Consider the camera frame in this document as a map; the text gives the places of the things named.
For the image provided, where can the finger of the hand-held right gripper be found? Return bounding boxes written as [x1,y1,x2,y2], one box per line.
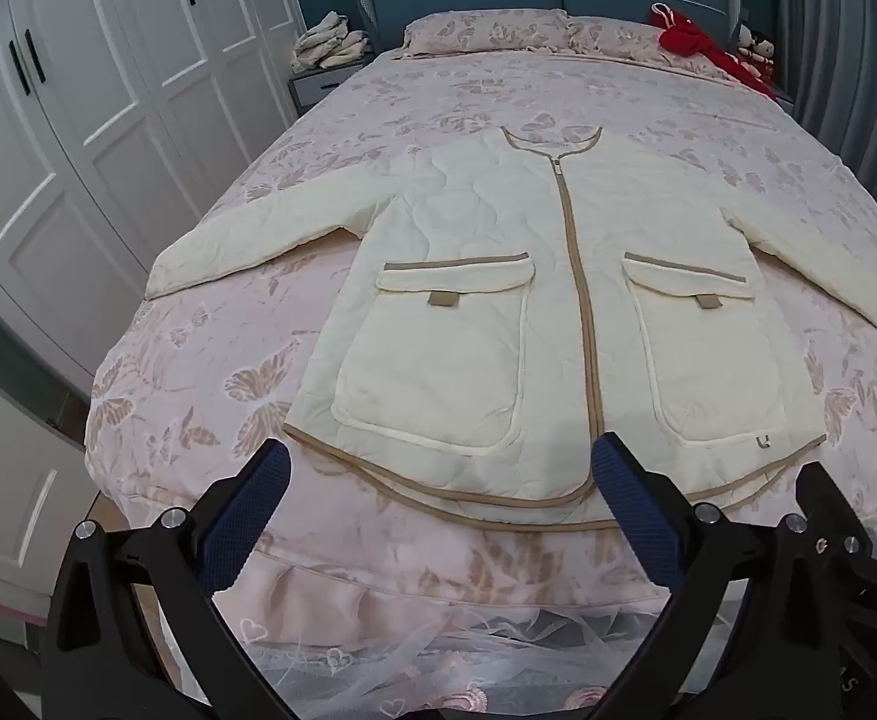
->
[793,461,877,565]

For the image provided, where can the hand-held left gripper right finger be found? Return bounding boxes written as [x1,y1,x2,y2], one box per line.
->
[590,431,855,720]

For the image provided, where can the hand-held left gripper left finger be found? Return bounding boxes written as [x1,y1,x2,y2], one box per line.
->
[39,437,293,720]

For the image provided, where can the cream quilted jacket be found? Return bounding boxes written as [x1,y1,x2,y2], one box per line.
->
[144,125,877,531]

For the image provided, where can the pile of cream clothes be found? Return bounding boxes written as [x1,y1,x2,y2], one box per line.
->
[290,11,374,74]

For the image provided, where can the white lace bed skirt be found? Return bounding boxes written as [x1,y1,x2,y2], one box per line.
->
[138,600,740,720]

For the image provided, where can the grey nightstand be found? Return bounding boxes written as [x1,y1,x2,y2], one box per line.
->
[288,52,376,118]

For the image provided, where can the white wardrobe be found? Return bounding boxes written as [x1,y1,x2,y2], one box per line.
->
[0,0,306,398]

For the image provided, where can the pink floral bedspread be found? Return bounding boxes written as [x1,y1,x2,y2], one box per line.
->
[84,41,877,661]

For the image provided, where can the plush dolls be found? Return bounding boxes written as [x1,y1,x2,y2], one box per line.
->
[735,21,779,80]

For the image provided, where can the red garment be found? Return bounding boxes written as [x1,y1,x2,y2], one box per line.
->
[649,2,779,98]

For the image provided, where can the pink floral pillow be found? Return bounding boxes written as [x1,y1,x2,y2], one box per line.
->
[399,10,573,59]
[564,15,710,67]

